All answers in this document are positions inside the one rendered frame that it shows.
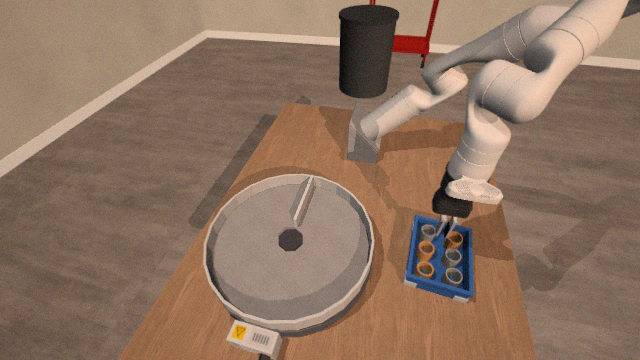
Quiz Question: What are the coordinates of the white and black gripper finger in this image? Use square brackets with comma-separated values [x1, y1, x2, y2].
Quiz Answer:
[444, 216, 459, 238]
[435, 214, 447, 237]

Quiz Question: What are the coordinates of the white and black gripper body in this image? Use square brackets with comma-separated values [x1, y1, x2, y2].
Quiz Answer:
[432, 148, 503, 218]

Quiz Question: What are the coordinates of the grey metal sleeve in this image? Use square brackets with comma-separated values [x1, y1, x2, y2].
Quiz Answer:
[418, 224, 435, 243]
[441, 248, 462, 268]
[441, 268, 463, 287]

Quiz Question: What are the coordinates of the blue crate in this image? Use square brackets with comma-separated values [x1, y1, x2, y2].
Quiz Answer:
[403, 216, 474, 304]

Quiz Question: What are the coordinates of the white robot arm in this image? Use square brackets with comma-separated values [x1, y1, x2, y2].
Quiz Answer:
[360, 0, 640, 165]

